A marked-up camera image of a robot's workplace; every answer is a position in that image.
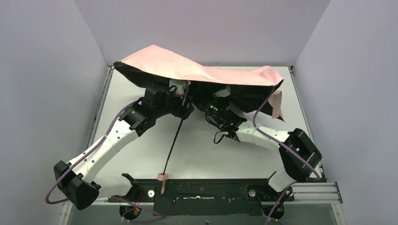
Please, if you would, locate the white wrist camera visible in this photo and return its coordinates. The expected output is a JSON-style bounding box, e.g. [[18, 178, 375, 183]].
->
[[169, 79, 191, 96], [214, 86, 230, 97]]

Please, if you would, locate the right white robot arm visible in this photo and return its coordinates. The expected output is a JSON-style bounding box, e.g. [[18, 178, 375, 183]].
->
[[194, 96, 322, 192]]

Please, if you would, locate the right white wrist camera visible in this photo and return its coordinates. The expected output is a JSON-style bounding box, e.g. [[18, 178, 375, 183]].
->
[[214, 86, 230, 97]]

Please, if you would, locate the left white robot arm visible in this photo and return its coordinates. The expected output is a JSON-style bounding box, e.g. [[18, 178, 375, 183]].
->
[[51, 84, 193, 210]]

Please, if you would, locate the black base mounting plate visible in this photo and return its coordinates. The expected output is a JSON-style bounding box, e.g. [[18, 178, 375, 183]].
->
[[122, 179, 281, 216]]

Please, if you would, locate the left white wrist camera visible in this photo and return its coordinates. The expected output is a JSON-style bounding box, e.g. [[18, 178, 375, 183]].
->
[[169, 79, 191, 96]]

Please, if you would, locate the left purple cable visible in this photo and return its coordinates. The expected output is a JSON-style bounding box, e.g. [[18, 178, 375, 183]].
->
[[46, 99, 140, 205]]

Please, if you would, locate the pink and black folding umbrella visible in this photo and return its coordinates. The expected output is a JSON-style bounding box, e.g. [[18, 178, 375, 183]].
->
[[113, 45, 285, 195]]

